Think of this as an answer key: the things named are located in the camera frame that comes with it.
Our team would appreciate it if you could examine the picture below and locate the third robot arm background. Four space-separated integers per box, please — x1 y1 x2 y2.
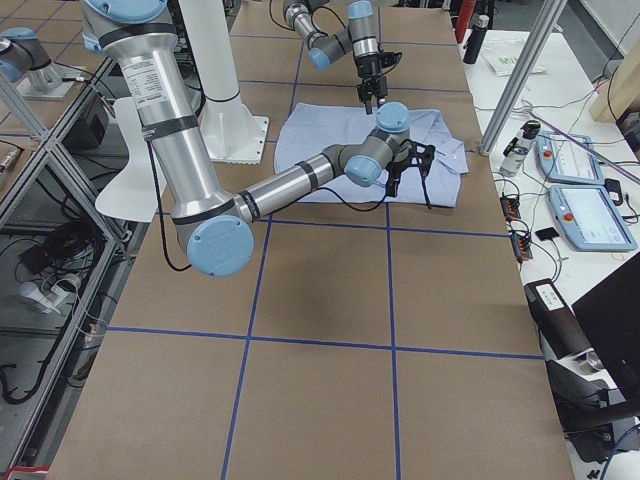
1 27 73 101

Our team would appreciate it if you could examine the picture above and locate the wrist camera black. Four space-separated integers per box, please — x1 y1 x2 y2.
400 139 435 177
378 51 403 72

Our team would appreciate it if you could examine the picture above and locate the light blue striped shirt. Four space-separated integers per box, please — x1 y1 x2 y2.
274 103 469 207

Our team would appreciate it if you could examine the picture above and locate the upper teach pendant tablet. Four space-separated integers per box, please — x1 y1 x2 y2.
534 131 604 185

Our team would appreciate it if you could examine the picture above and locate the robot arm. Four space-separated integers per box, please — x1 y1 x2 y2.
81 1 411 277
282 1 402 115

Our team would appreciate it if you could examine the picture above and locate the black thermos bottle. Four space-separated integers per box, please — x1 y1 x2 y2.
463 15 490 65

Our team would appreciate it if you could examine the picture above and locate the clear water bottle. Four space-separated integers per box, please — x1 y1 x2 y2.
499 120 541 177

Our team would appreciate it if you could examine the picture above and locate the lower teach pendant tablet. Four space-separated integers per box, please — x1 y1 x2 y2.
548 185 637 252

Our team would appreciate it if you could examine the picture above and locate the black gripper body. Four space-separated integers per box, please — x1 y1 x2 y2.
385 162 406 198
355 52 388 103

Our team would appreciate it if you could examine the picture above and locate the black monitor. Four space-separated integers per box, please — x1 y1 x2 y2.
572 255 639 399

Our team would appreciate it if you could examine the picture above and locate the teach pendant tablet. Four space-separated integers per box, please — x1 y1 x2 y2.
534 131 604 185
548 185 637 252

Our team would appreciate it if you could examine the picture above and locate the white plastic chair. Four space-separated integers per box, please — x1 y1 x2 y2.
95 97 158 223

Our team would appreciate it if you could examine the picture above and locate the aluminium frame post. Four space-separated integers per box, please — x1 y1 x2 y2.
479 0 567 156

